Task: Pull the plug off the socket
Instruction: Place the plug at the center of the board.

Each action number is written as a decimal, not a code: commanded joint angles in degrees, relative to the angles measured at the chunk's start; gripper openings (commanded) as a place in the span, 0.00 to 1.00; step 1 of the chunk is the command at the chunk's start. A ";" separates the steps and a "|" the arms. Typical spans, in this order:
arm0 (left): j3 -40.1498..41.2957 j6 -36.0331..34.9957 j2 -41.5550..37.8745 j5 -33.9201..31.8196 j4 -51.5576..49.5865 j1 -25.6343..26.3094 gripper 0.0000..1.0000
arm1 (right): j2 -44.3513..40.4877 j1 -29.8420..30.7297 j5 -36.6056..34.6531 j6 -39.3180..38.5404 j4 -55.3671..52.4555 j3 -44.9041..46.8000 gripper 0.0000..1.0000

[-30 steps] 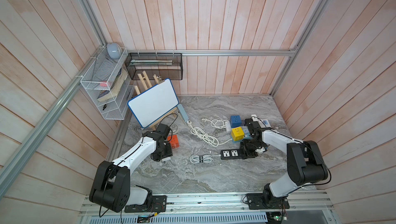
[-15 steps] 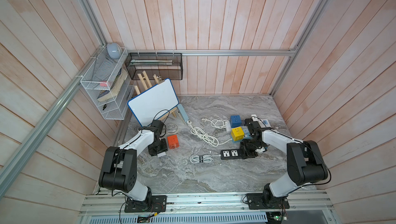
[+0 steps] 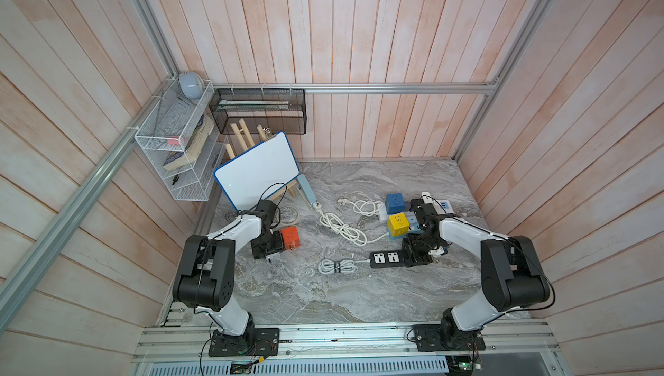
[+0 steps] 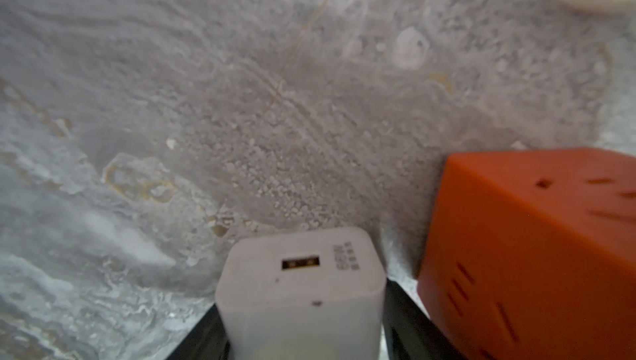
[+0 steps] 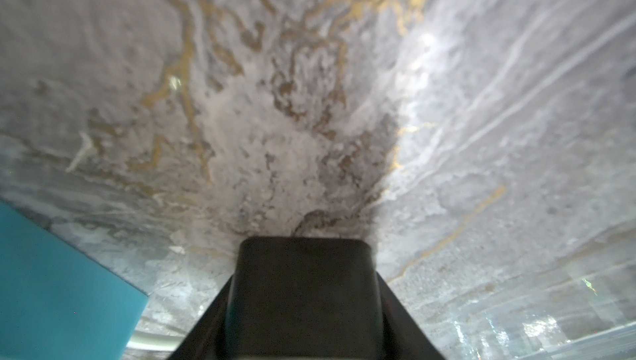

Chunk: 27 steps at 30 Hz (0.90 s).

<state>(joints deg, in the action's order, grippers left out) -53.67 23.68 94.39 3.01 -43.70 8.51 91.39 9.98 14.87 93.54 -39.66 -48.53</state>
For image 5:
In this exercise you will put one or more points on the black power strip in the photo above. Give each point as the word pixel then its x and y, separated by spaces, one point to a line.
pixel 306 298

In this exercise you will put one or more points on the teal power strip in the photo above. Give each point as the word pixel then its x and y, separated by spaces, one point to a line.
pixel 56 303

